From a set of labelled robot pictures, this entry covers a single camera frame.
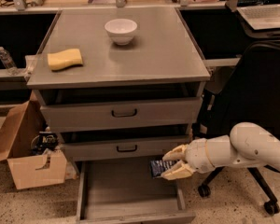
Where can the silver laptop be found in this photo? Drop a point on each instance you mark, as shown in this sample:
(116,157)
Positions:
(261,17)

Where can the blue rxbar blueberry wrapper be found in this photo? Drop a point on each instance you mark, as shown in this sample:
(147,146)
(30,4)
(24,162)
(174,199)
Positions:
(158,167)

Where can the yellow sponge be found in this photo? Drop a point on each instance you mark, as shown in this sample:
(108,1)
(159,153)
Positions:
(64,59)

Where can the dark package in box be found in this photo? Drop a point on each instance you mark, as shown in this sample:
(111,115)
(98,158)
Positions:
(43,141)

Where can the grey middle drawer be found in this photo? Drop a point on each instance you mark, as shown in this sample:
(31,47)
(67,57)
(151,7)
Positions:
(124,148)

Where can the black office chair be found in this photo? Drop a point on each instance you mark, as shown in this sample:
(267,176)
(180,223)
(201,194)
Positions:
(251,94)

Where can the grey drawer cabinet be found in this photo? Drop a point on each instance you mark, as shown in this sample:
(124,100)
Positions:
(160,62)

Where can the grey top drawer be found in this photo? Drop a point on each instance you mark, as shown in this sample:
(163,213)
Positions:
(118,115)

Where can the clear plastic water bottle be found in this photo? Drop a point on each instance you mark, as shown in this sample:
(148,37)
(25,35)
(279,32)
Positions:
(8,62)

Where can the brown cardboard box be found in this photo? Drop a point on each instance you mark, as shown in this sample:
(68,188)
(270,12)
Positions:
(22,125)

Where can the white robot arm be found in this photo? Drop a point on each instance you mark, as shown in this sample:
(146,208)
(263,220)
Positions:
(247,145)

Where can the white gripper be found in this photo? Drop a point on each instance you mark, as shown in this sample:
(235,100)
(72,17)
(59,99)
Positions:
(197,155)

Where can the grey bottom drawer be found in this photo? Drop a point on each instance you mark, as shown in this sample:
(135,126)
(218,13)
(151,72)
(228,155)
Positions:
(122,191)

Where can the white ceramic bowl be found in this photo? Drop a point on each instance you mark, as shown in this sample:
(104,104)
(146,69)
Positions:
(121,31)

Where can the grey drawer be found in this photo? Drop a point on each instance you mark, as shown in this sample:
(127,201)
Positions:
(118,115)
(124,148)
(122,191)

